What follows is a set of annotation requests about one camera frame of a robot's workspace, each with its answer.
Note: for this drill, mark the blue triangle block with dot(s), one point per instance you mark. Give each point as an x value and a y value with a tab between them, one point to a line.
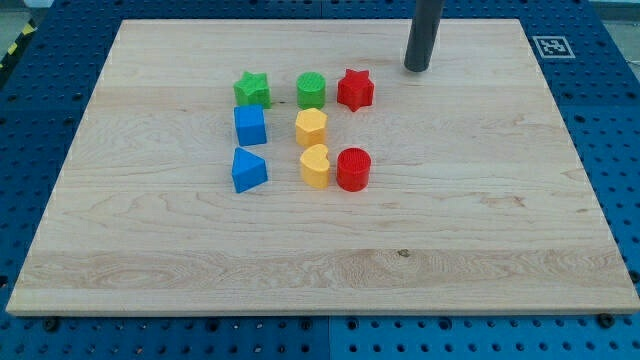
248	170

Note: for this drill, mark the blue cube block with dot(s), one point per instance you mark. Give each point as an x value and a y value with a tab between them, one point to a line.
249	124

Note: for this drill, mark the black bolt front left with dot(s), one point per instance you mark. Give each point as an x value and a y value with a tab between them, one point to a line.
51	324

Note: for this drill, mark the red cylinder block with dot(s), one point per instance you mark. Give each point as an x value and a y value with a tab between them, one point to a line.
353	169

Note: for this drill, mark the light wooden board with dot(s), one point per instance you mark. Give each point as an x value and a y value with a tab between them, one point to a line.
477	202

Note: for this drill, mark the white fiducial marker tag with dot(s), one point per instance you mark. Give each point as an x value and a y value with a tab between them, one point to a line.
553	47

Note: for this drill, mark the red star block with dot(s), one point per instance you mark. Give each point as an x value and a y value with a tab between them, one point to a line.
355	89

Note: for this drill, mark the yellow pentagon block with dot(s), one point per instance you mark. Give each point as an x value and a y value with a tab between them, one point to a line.
310	126

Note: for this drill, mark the black bolt front right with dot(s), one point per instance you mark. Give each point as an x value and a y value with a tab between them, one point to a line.
606	320

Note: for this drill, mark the green cylinder block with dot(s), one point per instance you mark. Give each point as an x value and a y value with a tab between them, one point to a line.
311	90

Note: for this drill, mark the green star block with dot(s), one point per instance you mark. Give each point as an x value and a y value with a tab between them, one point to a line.
252	89

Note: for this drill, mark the yellow heart block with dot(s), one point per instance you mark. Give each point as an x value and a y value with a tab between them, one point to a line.
315	166

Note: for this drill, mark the black bolt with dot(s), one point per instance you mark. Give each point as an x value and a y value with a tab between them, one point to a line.
51	324
606	320

